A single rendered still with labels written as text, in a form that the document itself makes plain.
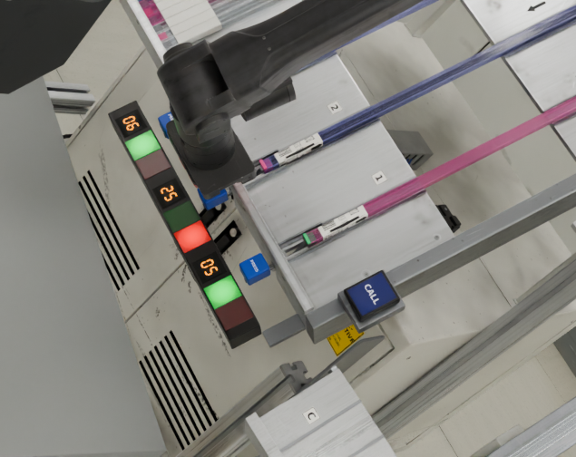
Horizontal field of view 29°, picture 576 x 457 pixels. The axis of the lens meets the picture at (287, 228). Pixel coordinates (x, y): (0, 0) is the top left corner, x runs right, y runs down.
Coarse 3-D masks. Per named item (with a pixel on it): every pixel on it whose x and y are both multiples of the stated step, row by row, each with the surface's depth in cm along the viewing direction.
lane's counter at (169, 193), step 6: (174, 180) 135; (162, 186) 134; (168, 186) 134; (174, 186) 134; (180, 186) 134; (156, 192) 134; (162, 192) 134; (168, 192) 134; (174, 192) 134; (180, 192) 134; (162, 198) 134; (168, 198) 134; (174, 198) 134; (180, 198) 134; (162, 204) 133; (168, 204) 133
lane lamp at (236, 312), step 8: (232, 304) 128; (240, 304) 128; (216, 312) 128; (224, 312) 128; (232, 312) 128; (240, 312) 128; (248, 312) 128; (224, 320) 127; (232, 320) 127; (240, 320) 127
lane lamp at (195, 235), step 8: (192, 224) 132; (200, 224) 132; (176, 232) 132; (184, 232) 132; (192, 232) 132; (200, 232) 132; (184, 240) 131; (192, 240) 131; (200, 240) 131; (208, 240) 131; (184, 248) 131; (192, 248) 131
